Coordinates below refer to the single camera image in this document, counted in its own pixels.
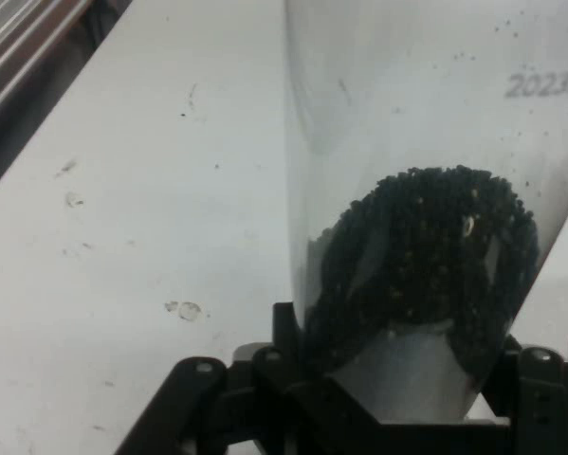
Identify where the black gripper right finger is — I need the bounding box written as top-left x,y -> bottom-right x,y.
475,336 -> 568,455

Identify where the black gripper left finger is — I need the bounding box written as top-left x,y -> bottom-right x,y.
117,301 -> 394,455

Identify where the black seed pile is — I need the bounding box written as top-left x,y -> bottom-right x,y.
304,164 -> 541,380

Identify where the clear plastic jar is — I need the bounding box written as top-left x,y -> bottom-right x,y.
282,0 -> 568,423

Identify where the long aluminium frame rail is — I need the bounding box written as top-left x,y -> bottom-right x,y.
0,0 -> 133,205

